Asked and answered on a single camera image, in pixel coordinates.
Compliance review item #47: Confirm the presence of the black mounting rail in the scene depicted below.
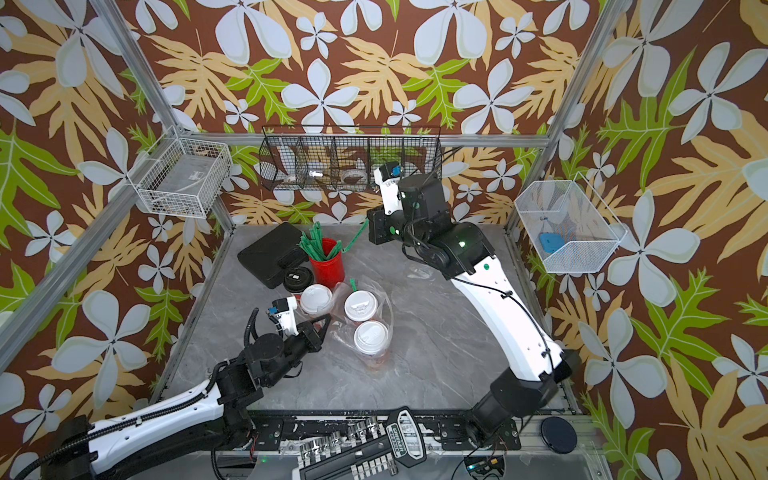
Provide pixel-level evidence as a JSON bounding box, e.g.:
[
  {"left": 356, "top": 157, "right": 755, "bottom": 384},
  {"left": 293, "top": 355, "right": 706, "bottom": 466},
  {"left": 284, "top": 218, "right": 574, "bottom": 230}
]
[{"left": 249, "top": 409, "right": 520, "bottom": 452}]

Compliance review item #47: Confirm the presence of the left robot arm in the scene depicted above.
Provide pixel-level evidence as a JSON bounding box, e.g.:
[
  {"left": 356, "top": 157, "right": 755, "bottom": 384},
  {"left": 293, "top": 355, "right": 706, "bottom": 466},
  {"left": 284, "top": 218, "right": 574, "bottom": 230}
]
[{"left": 14, "top": 314, "right": 331, "bottom": 479}]

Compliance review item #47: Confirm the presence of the green wrapped straws bundle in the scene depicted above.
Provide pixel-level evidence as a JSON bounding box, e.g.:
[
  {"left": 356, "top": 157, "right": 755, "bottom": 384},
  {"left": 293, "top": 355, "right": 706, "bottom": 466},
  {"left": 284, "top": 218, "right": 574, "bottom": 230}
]
[{"left": 298, "top": 223, "right": 343, "bottom": 262}]

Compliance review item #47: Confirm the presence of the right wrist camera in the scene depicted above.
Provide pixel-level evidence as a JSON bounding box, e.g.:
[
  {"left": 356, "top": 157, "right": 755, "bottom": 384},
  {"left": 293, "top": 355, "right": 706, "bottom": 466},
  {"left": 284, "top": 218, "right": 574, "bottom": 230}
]
[{"left": 374, "top": 162, "right": 402, "bottom": 215}]

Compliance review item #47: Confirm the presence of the red straw holder cup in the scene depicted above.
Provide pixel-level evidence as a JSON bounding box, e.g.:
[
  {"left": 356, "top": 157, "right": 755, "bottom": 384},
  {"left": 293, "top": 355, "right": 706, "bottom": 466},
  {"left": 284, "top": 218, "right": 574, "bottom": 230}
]
[{"left": 310, "top": 238, "right": 346, "bottom": 289}]

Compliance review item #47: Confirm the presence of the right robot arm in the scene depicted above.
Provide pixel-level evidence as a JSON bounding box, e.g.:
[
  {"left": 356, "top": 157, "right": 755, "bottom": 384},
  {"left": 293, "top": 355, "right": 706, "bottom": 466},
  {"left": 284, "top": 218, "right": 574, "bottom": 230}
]
[{"left": 367, "top": 163, "right": 580, "bottom": 446}]

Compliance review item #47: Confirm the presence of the blue object in basket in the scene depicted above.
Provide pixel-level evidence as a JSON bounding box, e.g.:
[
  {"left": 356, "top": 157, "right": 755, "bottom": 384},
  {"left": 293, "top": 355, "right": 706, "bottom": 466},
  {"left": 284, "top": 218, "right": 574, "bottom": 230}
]
[{"left": 538, "top": 232, "right": 566, "bottom": 255}]

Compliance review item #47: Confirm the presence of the black wire basket centre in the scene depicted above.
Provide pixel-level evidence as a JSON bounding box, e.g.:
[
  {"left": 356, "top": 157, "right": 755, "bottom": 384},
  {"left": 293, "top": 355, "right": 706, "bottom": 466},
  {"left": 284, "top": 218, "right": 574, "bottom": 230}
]
[{"left": 255, "top": 125, "right": 444, "bottom": 192}]

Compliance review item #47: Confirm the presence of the white wire basket right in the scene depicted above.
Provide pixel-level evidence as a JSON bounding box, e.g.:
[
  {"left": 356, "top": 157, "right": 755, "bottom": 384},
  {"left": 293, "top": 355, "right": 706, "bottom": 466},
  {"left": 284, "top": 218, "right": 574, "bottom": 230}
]
[{"left": 515, "top": 180, "right": 628, "bottom": 276}]

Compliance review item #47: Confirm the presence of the white lid cup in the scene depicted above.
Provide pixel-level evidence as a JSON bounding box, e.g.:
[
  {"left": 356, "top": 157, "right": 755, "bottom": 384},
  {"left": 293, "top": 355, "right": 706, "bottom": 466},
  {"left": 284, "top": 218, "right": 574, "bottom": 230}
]
[
  {"left": 353, "top": 320, "right": 391, "bottom": 369},
  {"left": 299, "top": 284, "right": 333, "bottom": 318},
  {"left": 343, "top": 290, "right": 379, "bottom": 327}
]

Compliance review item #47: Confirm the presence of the round black puck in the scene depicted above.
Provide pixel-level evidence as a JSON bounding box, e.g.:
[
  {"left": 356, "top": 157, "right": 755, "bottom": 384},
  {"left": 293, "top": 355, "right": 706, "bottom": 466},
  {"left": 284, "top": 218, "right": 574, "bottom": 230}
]
[{"left": 539, "top": 417, "right": 578, "bottom": 454}]

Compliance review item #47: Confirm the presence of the white wire basket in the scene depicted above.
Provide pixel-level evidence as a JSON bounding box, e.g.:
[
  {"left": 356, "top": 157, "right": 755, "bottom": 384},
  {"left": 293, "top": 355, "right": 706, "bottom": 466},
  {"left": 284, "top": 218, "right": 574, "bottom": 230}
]
[
  {"left": 515, "top": 180, "right": 628, "bottom": 276},
  {"left": 130, "top": 127, "right": 233, "bottom": 219}
]

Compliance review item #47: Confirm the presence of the black plastic case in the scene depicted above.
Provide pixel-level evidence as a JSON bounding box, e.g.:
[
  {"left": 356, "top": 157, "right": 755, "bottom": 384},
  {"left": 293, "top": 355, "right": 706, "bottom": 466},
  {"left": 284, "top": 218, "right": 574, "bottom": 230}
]
[{"left": 237, "top": 223, "right": 308, "bottom": 289}]

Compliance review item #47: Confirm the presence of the white wire basket left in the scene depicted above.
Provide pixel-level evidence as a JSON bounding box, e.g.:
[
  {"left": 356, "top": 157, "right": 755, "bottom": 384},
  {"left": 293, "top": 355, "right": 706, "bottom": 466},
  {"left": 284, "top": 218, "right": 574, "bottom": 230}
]
[{"left": 130, "top": 127, "right": 233, "bottom": 219}]

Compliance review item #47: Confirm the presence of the socket wrench set tray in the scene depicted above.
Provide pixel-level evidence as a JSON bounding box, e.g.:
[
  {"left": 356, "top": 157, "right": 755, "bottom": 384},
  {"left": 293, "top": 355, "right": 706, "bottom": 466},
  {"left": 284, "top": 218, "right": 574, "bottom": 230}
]
[{"left": 296, "top": 407, "right": 428, "bottom": 479}]

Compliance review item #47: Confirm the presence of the black lid red cup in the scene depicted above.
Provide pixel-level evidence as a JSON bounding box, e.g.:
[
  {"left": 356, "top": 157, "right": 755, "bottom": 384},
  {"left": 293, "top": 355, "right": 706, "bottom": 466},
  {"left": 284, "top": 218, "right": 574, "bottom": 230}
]
[{"left": 283, "top": 266, "right": 314, "bottom": 294}]

